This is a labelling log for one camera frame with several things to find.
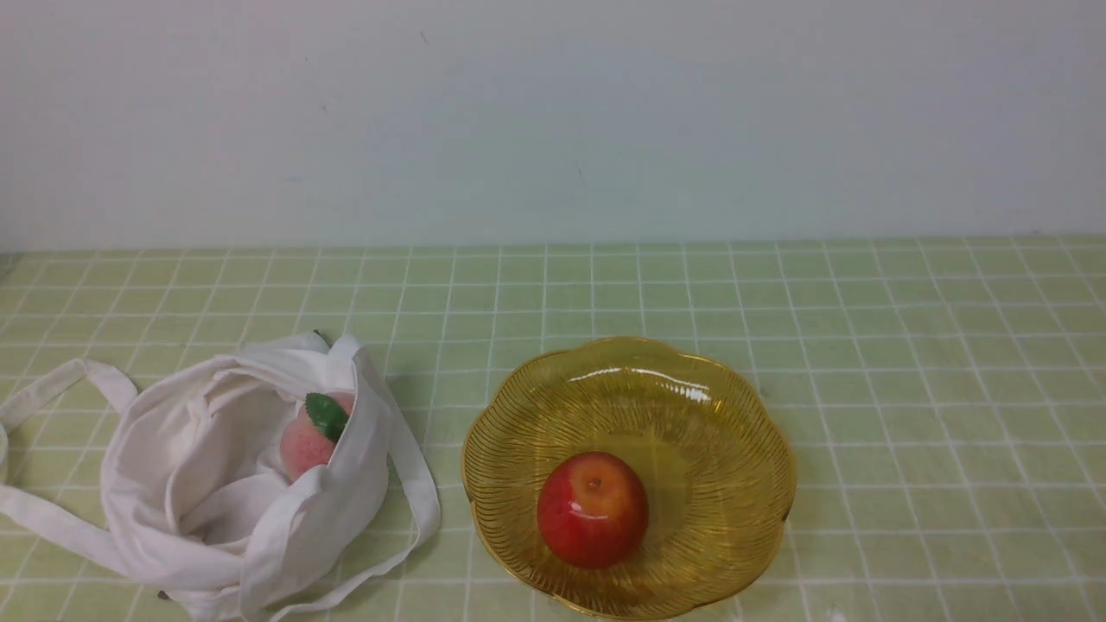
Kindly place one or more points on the white cloth bag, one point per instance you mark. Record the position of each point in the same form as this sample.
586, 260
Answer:
196, 499

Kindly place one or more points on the green checkered tablecloth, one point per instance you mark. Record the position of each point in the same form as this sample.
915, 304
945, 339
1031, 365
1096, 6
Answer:
944, 396

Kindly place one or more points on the amber glass fruit bowl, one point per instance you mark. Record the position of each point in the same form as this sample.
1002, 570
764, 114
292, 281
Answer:
719, 474

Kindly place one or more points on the red apple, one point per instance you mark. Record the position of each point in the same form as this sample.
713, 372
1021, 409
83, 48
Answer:
592, 511

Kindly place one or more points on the pink peach with green leaf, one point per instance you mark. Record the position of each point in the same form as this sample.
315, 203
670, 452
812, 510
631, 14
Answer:
310, 439

